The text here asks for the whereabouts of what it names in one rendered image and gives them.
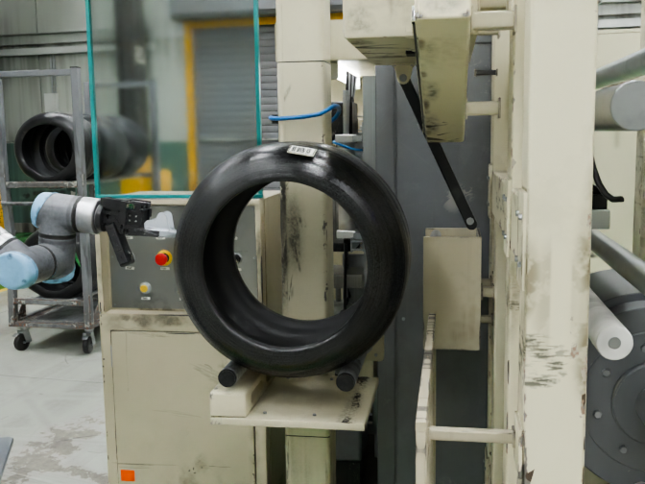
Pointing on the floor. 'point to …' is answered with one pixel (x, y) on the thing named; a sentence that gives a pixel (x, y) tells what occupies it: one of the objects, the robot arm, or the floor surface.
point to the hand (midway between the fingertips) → (177, 235)
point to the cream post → (306, 206)
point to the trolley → (63, 167)
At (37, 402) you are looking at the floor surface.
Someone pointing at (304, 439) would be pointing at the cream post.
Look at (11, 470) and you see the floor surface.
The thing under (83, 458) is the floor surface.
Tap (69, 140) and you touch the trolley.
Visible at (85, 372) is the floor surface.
